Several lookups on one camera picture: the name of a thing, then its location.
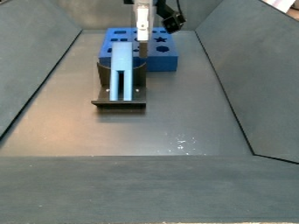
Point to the black curved fixture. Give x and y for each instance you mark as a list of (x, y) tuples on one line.
[(138, 101)]

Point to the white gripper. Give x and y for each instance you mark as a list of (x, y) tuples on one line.
[(142, 23)]

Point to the blue shape sorter block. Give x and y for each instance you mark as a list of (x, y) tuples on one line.
[(162, 54)]

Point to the light blue square-circle object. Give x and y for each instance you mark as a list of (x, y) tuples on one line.
[(122, 71)]

